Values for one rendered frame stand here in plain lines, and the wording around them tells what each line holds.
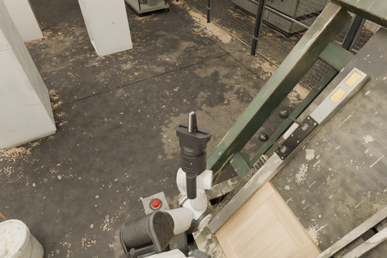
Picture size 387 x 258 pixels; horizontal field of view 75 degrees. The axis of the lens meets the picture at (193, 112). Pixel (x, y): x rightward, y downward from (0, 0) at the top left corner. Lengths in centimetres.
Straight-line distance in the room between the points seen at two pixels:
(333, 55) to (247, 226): 80
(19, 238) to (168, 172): 127
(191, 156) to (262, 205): 47
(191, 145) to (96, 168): 208
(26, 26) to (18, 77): 271
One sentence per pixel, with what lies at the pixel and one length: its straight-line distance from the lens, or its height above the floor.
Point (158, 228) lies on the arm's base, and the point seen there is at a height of 136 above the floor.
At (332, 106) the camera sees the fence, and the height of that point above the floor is 157.
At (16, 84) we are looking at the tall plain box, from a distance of 288.
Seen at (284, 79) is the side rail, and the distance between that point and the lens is 113.
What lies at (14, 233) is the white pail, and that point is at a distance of 231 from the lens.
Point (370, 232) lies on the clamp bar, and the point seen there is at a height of 142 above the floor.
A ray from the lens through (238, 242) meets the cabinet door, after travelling 128.
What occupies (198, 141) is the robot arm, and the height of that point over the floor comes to 158.
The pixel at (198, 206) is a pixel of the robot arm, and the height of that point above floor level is 122.
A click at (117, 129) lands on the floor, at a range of 309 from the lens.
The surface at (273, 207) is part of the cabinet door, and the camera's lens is 113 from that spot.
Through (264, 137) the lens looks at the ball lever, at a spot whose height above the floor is 145.
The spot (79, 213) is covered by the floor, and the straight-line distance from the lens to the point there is 259.
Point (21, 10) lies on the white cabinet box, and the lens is 538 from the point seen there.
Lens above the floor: 217
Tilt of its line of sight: 43 degrees down
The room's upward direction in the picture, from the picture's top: straight up
